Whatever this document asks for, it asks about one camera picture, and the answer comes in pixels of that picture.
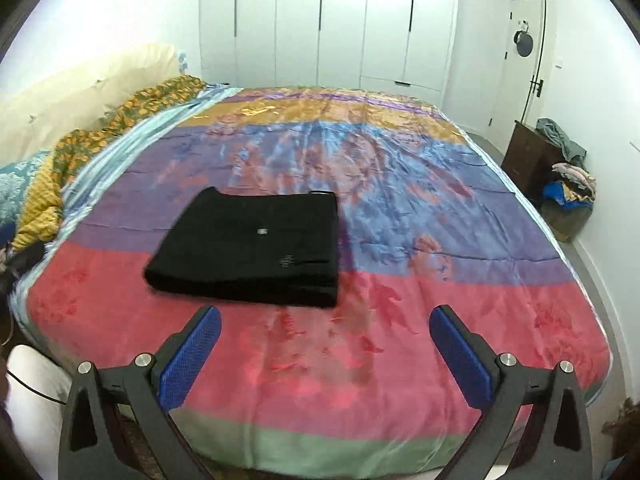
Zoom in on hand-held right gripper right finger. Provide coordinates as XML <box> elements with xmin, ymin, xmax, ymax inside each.
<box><xmin>429</xmin><ymin>304</ymin><xmax>594</xmax><ymax>480</ymax></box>

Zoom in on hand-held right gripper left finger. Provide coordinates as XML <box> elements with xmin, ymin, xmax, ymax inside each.
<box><xmin>58</xmin><ymin>306</ymin><xmax>223</xmax><ymax>480</ymax></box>

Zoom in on black pants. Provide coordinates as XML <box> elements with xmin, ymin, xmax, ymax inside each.
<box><xmin>143</xmin><ymin>186</ymin><xmax>340</xmax><ymax>309</ymax></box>

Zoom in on olive laundry basket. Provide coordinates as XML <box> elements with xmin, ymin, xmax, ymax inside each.
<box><xmin>541</xmin><ymin>197</ymin><xmax>594</xmax><ymax>244</ymax></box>

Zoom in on white cloth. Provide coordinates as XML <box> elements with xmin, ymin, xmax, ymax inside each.
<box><xmin>5</xmin><ymin>344</ymin><xmax>74</xmax><ymax>480</ymax></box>

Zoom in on brown furry object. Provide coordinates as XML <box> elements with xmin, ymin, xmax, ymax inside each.
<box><xmin>601</xmin><ymin>397</ymin><xmax>640</xmax><ymax>437</ymax></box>

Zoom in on colourful striped satin bedspread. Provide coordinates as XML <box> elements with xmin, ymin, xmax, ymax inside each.
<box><xmin>12</xmin><ymin>84</ymin><xmax>614</xmax><ymax>473</ymax></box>

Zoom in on dark cloth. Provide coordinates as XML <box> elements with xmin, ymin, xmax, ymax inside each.
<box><xmin>0</xmin><ymin>241</ymin><xmax>47</xmax><ymax>281</ymax></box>

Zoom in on pile of mixed clothes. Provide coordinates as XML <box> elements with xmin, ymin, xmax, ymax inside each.
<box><xmin>542</xmin><ymin>161</ymin><xmax>597</xmax><ymax>206</ymax></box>

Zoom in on dark wooden nightstand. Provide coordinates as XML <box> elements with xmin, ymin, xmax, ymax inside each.
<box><xmin>501</xmin><ymin>120</ymin><xmax>566</xmax><ymax>201</ymax></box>

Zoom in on yellow floral quilt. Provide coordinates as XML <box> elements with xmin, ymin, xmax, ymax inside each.
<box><xmin>11</xmin><ymin>75</ymin><xmax>207</xmax><ymax>253</ymax></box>

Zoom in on grey-green garment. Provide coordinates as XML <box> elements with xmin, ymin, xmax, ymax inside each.
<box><xmin>536</xmin><ymin>118</ymin><xmax>587</xmax><ymax>163</ymax></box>

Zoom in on teal patterned pillow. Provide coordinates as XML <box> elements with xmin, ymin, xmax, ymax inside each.
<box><xmin>0</xmin><ymin>150</ymin><xmax>51</xmax><ymax>226</ymax></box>

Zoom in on white door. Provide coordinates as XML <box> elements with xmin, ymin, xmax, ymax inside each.
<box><xmin>487</xmin><ymin>0</ymin><xmax>549</xmax><ymax>138</ymax></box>

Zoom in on cream padded headboard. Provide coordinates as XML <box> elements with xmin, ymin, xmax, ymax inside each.
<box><xmin>0</xmin><ymin>42</ymin><xmax>181</xmax><ymax>166</ymax></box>

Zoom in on round dark hanging object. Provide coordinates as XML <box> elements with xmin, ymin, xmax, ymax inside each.
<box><xmin>512</xmin><ymin>20</ymin><xmax>537</xmax><ymax>59</ymax></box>

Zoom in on white wardrobe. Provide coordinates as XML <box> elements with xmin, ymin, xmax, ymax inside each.
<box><xmin>199</xmin><ymin>0</ymin><xmax>461</xmax><ymax>106</ymax></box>

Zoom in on black cable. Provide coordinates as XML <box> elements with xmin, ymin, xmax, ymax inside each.
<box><xmin>5</xmin><ymin>369</ymin><xmax>69</xmax><ymax>407</ymax></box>

